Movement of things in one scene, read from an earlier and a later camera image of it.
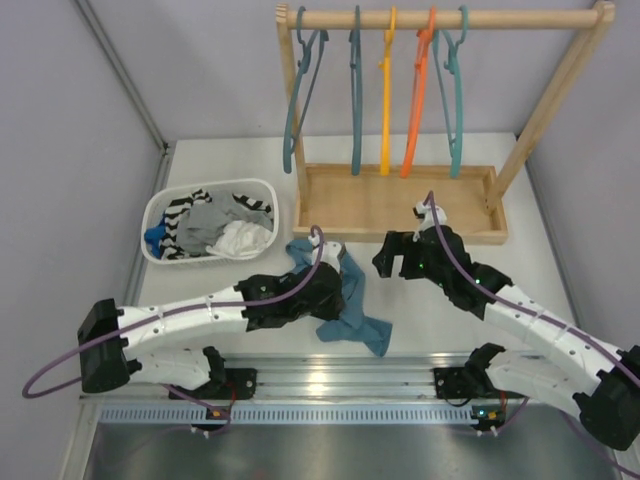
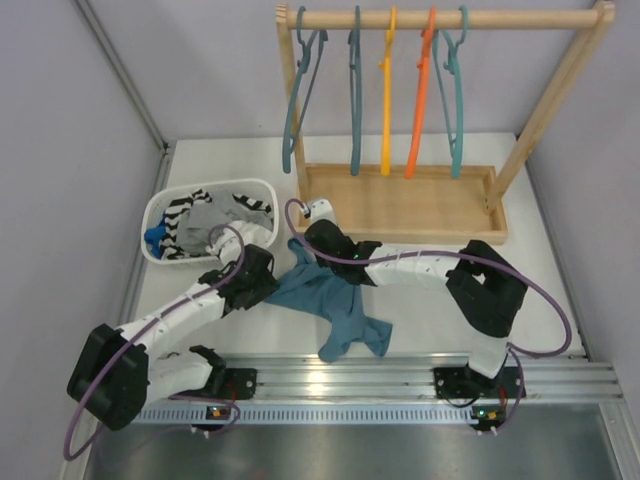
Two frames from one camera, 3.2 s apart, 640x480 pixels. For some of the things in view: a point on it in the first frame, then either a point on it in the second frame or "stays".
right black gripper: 398,243 -> 322,261
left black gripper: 333,293 -> 261,288
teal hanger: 305,44 stays
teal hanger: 452,64 stays
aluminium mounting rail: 321,390 stays
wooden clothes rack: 358,203 stays
